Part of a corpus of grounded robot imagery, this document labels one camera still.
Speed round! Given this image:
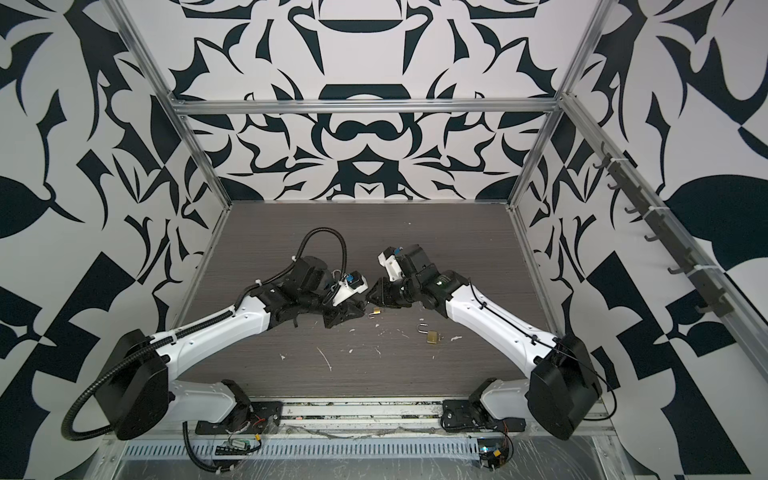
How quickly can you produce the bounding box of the aluminium mounting rail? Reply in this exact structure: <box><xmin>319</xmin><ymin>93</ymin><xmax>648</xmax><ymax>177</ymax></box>
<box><xmin>104</xmin><ymin>394</ymin><xmax>616</xmax><ymax>439</ymax></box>

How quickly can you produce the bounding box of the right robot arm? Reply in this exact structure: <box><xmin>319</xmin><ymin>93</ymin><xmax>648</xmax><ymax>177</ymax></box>
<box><xmin>366</xmin><ymin>244</ymin><xmax>608</xmax><ymax>440</ymax></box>

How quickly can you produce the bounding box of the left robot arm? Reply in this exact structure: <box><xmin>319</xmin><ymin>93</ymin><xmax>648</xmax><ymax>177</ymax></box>
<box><xmin>60</xmin><ymin>228</ymin><xmax>368</xmax><ymax>441</ymax></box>

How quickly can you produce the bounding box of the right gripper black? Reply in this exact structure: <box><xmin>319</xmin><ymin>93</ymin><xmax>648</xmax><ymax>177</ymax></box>
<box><xmin>363</xmin><ymin>277</ymin><xmax>424</xmax><ymax>308</ymax></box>

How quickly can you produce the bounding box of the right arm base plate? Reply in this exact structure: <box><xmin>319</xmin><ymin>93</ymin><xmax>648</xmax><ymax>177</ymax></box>
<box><xmin>440</xmin><ymin>400</ymin><xmax>527</xmax><ymax>433</ymax></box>

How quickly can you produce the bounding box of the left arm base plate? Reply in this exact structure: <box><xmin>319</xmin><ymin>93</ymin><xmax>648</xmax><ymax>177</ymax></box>
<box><xmin>194</xmin><ymin>401</ymin><xmax>284</xmax><ymax>435</ymax></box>

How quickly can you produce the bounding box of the right green circuit board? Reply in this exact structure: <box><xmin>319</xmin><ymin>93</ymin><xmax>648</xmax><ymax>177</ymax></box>
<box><xmin>478</xmin><ymin>439</ymin><xmax>510</xmax><ymax>471</ymax></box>

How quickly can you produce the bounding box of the large brass padlock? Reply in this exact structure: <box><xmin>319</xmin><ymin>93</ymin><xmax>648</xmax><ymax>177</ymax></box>
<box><xmin>417</xmin><ymin>323</ymin><xmax>441</xmax><ymax>345</ymax></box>

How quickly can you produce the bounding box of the left green circuit board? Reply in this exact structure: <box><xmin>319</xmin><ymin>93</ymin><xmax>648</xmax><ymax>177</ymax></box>
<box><xmin>215</xmin><ymin>435</ymin><xmax>262</xmax><ymax>456</ymax></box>

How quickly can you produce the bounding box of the green circuit board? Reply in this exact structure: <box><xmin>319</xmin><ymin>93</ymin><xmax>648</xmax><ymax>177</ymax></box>
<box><xmin>215</xmin><ymin>435</ymin><xmax>262</xmax><ymax>456</ymax></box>
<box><xmin>478</xmin><ymin>439</ymin><xmax>510</xmax><ymax>471</ymax></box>

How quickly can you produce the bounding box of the white slotted cable duct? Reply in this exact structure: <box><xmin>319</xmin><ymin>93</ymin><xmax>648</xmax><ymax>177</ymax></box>
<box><xmin>122</xmin><ymin>437</ymin><xmax>480</xmax><ymax>461</ymax></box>

